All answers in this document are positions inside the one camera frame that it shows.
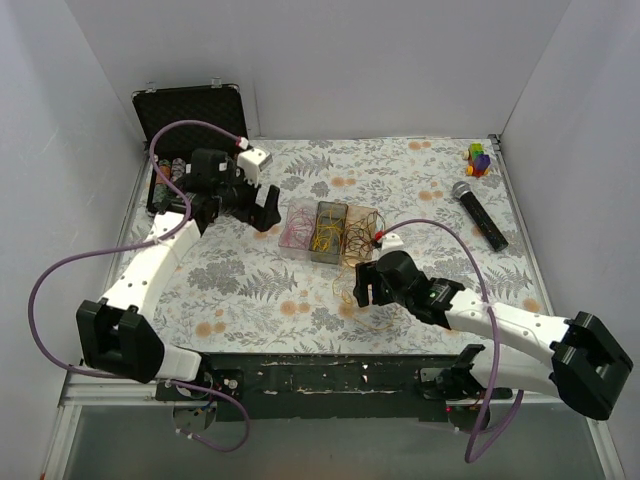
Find pink wire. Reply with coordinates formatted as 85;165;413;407
280;202;317;249

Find yellow wires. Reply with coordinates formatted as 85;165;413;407
310;204;348;254

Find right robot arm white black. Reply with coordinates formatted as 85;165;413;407
353;251;633;420

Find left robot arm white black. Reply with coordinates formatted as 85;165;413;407
76;147;281;400

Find clear plastic box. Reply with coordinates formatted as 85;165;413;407
278;198;318;260

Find amber plastic box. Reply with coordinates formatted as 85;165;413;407
341;205;382;267

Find smoky grey plastic box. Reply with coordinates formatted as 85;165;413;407
309;201;348;265

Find black poker chip case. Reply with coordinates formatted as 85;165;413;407
131;78;252;216

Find floral patterned table mat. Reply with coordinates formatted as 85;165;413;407
93;137;560;357

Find black handheld microphone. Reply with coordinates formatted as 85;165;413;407
452;181;509;252

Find colourful toy block train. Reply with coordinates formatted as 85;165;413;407
463;143;491;178

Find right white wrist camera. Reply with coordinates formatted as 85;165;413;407
373;232;404;256

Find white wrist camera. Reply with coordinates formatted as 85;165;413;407
373;232;404;256
236;137;273;187

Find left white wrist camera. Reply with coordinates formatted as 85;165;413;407
236;137;273;187

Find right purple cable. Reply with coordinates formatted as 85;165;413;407
382;217;524;464

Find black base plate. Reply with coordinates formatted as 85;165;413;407
154;352;516;424

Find aluminium frame rail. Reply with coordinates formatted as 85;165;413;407
43;378;625;479

